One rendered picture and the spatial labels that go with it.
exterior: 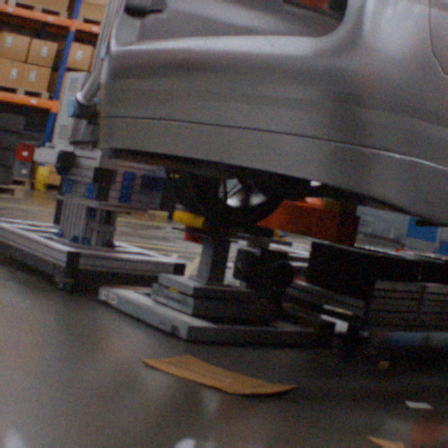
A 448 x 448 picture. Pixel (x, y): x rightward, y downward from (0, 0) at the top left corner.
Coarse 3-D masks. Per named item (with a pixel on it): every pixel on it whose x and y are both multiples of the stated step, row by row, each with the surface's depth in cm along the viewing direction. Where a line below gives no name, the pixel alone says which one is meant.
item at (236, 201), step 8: (208, 176) 463; (208, 184) 439; (224, 184) 468; (240, 184) 475; (248, 184) 477; (224, 192) 469; (240, 192) 478; (248, 192) 474; (256, 192) 470; (224, 200) 471; (232, 200) 472; (240, 200) 469; (248, 200) 466; (256, 200) 463; (264, 200) 460; (232, 208) 449; (240, 208) 452; (248, 208) 455; (256, 208) 458
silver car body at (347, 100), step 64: (128, 0) 367; (192, 0) 400; (256, 0) 420; (320, 0) 448; (384, 0) 246; (128, 64) 341; (192, 64) 304; (256, 64) 277; (320, 64) 258; (384, 64) 246; (128, 128) 347; (192, 128) 311; (256, 128) 283; (320, 128) 262; (384, 128) 249; (384, 192) 252
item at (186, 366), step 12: (144, 360) 347; (156, 360) 353; (168, 360) 358; (180, 360) 362; (192, 360) 365; (168, 372) 339; (180, 372) 342; (192, 372) 346; (204, 372) 349; (216, 372) 353; (228, 372) 357; (216, 384) 330; (228, 384) 333; (240, 384) 337; (252, 384) 340; (264, 384) 344; (276, 384) 345
